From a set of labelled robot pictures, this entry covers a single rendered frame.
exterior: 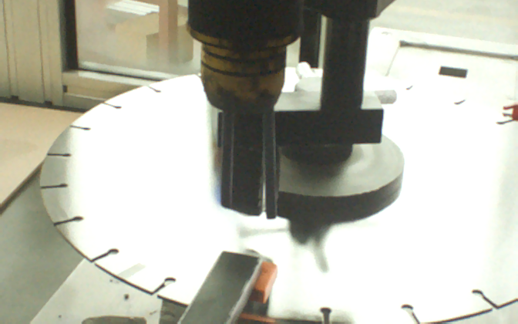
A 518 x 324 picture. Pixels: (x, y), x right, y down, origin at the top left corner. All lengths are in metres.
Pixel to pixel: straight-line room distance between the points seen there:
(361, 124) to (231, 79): 0.12
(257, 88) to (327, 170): 0.19
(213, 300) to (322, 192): 0.15
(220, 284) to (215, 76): 0.10
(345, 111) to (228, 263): 0.10
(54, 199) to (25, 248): 0.35
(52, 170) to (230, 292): 0.20
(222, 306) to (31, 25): 0.79
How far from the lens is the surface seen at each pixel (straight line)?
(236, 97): 0.38
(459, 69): 0.92
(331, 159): 0.57
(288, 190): 0.54
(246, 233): 0.52
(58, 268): 0.86
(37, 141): 1.08
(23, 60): 1.18
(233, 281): 0.42
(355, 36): 0.47
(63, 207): 0.54
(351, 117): 0.48
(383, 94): 0.58
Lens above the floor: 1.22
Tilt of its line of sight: 26 degrees down
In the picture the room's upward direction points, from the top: 2 degrees clockwise
